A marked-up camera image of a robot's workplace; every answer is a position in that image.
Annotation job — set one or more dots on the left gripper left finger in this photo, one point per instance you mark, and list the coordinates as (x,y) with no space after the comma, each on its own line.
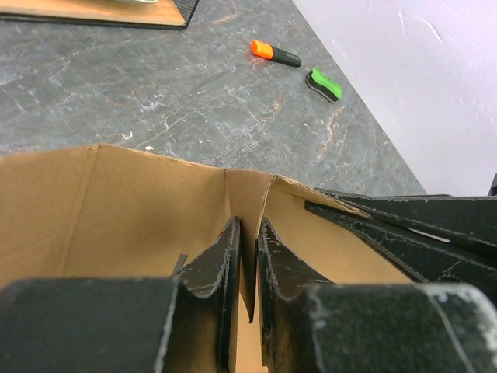
(186,322)

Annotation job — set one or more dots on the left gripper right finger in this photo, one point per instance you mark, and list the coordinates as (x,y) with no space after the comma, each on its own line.
(310,324)

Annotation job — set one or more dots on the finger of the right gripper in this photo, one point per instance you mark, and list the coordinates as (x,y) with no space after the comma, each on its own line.
(419,257)
(467,222)

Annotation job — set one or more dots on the brown cardboard box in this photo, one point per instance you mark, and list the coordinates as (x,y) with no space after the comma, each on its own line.
(106,211)

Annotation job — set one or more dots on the green black eraser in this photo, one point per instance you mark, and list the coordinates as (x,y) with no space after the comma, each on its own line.
(319,82)

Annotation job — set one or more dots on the orange black highlighter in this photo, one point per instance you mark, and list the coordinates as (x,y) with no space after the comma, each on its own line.
(271,53)

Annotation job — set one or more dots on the black wire wooden shelf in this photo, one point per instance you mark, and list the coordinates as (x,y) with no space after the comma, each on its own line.
(160,14)

